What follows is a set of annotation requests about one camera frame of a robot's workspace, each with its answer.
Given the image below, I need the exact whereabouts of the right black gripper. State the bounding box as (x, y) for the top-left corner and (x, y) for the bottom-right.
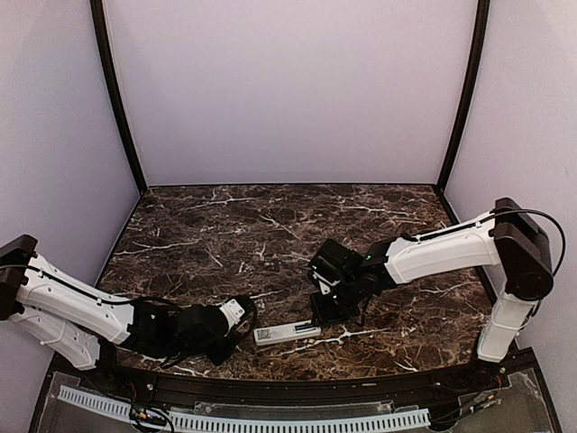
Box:
(308, 275), (363, 327)

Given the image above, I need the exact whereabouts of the white remote control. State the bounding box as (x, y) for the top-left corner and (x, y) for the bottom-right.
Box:
(253, 320), (322, 346)

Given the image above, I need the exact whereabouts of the blue battery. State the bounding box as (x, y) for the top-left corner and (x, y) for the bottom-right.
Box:
(294, 323), (317, 335)

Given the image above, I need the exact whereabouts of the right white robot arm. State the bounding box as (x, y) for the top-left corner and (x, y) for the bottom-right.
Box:
(308, 198), (561, 392)

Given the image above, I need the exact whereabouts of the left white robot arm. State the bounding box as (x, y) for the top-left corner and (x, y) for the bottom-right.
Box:
(1, 235), (248, 393)

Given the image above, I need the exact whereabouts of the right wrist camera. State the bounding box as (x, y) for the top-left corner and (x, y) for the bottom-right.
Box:
(312, 271), (340, 296)

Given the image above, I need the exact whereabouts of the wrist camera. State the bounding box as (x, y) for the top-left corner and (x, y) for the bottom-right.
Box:
(312, 271), (340, 296)
(218, 295), (258, 341)

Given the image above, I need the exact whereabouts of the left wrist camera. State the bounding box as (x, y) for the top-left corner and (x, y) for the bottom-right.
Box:
(218, 295), (258, 341)

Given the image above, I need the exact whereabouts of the black front rail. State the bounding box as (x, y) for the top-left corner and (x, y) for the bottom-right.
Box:
(83, 364), (503, 408)

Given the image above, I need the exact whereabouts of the white cable duct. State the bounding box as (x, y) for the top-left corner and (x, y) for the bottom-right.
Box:
(58, 386), (430, 433)

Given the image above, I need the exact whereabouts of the right black frame post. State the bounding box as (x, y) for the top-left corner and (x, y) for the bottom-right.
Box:
(435, 0), (490, 195)

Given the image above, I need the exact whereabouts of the black frame post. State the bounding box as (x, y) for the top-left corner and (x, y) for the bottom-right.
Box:
(435, 0), (490, 195)
(89, 0), (148, 195)

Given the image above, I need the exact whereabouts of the left black frame post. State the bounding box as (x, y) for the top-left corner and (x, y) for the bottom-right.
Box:
(89, 0), (148, 195)

